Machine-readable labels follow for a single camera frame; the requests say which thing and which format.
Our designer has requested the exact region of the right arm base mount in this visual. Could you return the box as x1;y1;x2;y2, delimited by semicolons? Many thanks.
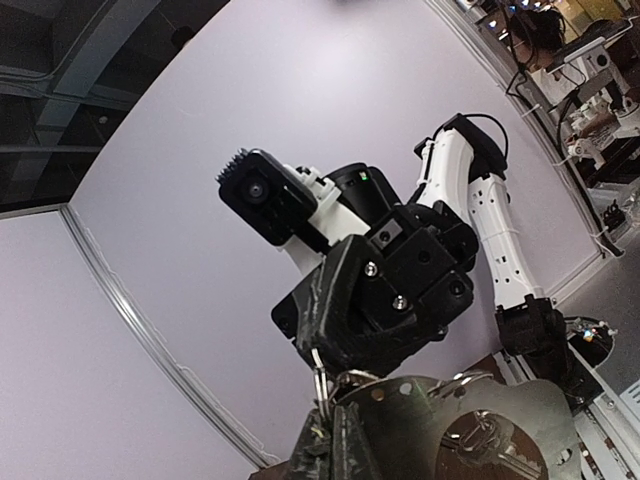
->
564;316;619;368

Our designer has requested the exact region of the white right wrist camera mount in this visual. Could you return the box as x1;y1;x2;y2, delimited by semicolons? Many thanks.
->
278;164;370;276

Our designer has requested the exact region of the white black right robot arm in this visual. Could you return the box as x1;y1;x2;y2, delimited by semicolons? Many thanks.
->
217;114;602;409

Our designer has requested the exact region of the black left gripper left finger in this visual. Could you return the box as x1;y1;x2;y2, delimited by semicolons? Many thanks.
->
287;408;333;480

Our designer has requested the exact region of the silver key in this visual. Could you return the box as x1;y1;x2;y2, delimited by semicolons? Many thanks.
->
440;410;543;479

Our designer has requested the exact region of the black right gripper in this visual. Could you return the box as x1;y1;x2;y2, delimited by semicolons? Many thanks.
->
217;149;475;376

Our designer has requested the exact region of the aluminium front rail frame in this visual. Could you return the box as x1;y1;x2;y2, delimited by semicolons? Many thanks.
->
494;352;639;479

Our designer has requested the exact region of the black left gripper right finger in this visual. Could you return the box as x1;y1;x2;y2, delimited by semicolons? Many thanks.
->
331;403;375;479

